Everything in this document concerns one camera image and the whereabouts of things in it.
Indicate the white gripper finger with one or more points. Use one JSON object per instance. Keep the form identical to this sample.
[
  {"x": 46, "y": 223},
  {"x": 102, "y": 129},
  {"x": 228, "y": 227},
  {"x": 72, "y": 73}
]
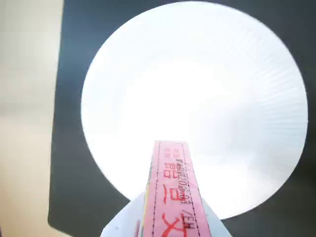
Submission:
[
  {"x": 123, "y": 217},
  {"x": 217, "y": 227}
]

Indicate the pink printed carton box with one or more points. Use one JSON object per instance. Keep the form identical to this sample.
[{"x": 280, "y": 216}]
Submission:
[{"x": 170, "y": 197}]

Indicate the dark grey mat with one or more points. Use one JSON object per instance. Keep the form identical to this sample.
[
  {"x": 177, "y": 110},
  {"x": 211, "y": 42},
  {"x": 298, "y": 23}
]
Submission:
[{"x": 74, "y": 160}]

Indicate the white round paper plate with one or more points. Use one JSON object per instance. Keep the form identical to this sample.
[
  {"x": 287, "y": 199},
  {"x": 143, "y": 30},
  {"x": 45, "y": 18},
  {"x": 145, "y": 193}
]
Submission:
[{"x": 192, "y": 98}]

